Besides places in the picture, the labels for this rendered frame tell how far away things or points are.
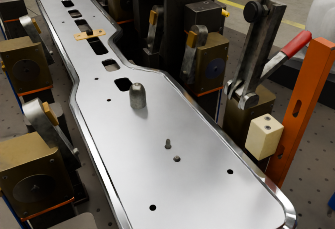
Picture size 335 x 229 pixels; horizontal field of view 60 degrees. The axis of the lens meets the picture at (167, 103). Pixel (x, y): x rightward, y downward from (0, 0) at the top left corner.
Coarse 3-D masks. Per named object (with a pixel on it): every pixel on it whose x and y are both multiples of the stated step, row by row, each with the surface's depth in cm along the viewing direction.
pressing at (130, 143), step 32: (64, 0) 101; (96, 0) 100; (64, 32) 81; (96, 64) 68; (128, 64) 67; (96, 96) 59; (128, 96) 59; (160, 96) 59; (96, 128) 51; (128, 128) 51; (160, 128) 51; (192, 128) 51; (96, 160) 46; (128, 160) 46; (160, 160) 46; (192, 160) 46; (224, 160) 46; (128, 192) 41; (160, 192) 41; (192, 192) 41; (224, 192) 41; (256, 192) 41; (128, 224) 38; (160, 224) 38; (192, 224) 38; (224, 224) 38; (256, 224) 38; (288, 224) 38
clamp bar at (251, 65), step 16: (272, 0) 40; (256, 16) 39; (272, 16) 40; (256, 32) 44; (272, 32) 41; (256, 48) 44; (240, 64) 47; (256, 64) 44; (240, 80) 49; (256, 80) 46
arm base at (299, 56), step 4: (304, 48) 108; (300, 52) 110; (304, 52) 108; (296, 56) 109; (300, 56) 108; (304, 56) 108; (296, 60) 110; (300, 60) 109; (332, 68) 101; (332, 72) 101
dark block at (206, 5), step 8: (208, 0) 67; (184, 8) 66; (192, 8) 63; (200, 8) 63; (208, 8) 63; (216, 8) 64; (184, 16) 67; (192, 16) 64; (200, 16) 63; (208, 16) 64; (216, 16) 65; (184, 24) 68; (192, 24) 65; (200, 24) 64; (208, 24) 65; (216, 24) 66; (208, 32) 67; (184, 88) 79
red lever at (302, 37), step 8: (304, 32) 48; (296, 40) 48; (304, 40) 48; (288, 48) 48; (296, 48) 48; (280, 56) 48; (288, 56) 48; (272, 64) 48; (280, 64) 48; (264, 72) 48; (272, 72) 49; (240, 88) 49; (240, 96) 48
